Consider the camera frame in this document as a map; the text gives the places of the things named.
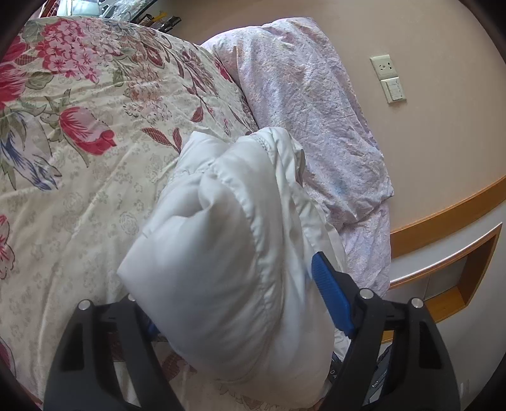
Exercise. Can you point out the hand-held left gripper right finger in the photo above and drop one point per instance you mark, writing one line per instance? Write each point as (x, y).
(332, 294)

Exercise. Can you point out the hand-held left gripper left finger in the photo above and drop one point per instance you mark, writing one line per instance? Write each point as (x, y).
(118, 316)

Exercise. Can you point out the cream puffer jacket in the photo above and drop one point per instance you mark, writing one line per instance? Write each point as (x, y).
(221, 257)

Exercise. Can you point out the lilac crinkled pillow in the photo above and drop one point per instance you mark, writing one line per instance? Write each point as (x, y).
(367, 253)
(300, 110)

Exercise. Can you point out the floral bedspread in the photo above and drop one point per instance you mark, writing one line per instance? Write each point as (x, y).
(91, 166)

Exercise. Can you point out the clutter on television stand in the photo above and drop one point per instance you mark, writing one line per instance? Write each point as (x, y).
(118, 12)

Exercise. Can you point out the wooden door frame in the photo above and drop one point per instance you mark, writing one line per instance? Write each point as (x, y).
(442, 209)

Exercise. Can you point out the white wall switch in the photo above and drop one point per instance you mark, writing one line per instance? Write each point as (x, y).
(393, 91)

